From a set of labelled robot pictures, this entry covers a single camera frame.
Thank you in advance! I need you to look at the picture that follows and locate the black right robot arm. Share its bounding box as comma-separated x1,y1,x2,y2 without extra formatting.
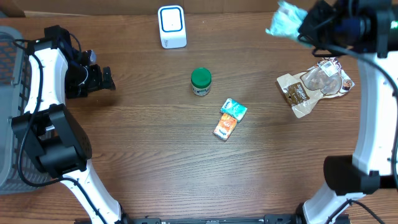
296,1,397,223

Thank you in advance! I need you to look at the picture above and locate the teal wet wipes pack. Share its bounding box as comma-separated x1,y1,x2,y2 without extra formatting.
265,1,311,47

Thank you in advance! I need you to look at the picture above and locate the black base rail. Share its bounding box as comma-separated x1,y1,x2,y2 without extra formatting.
128,214,302,224

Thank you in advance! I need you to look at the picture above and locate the green lid white jar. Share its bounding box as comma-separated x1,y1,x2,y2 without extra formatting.
191,67,212,96

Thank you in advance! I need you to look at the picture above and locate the clear beige snack bag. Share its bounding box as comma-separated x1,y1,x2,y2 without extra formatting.
277,57,355,118

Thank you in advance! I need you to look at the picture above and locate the grey plastic mesh basket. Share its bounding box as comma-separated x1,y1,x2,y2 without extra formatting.
1,26,36,195

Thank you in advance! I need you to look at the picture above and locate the teal tissue pack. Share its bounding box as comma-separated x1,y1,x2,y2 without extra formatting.
220,98,248,123

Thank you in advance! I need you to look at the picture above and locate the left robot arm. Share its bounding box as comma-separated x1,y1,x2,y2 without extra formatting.
11,25,129,223

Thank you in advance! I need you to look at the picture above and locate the orange tissue pack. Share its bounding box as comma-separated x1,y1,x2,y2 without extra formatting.
213,113,238,141

